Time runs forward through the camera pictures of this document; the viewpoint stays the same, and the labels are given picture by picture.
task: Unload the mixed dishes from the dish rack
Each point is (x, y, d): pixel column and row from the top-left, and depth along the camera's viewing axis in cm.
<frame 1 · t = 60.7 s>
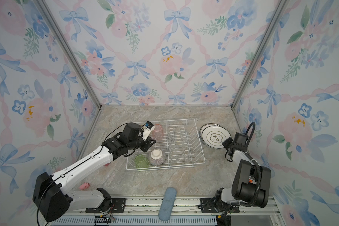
left hand: (153, 138, 78), fingers open
right hand: (227, 140, 93), fingers closed
white plate lower: (213, 135, 100), point 4 cm above the table

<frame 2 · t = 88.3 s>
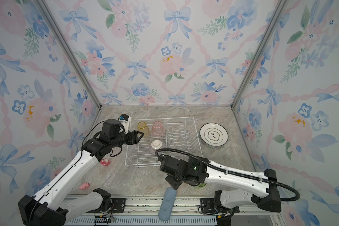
left hand: (138, 132, 76), fingers open
right hand: (169, 176, 68), fingers closed
the named things where they were.

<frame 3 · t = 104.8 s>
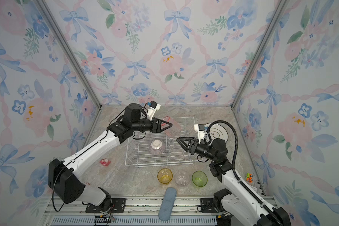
left hand: (168, 123, 71), fingers open
right hand: (177, 140, 68), fingers open
clear glass cup: (181, 178, 83), point 2 cm above the table
the other named things where they were.

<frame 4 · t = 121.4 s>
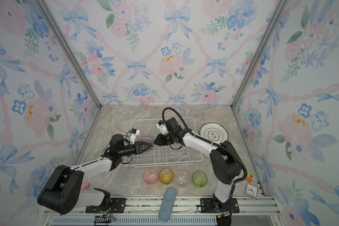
left hand: (151, 145, 81), fingers closed
right hand: (154, 141, 85), fingers closed
pink translucent cup: (150, 175, 85), on the table
small white clock: (252, 190, 79), point 2 cm above the table
the other named things where they were.

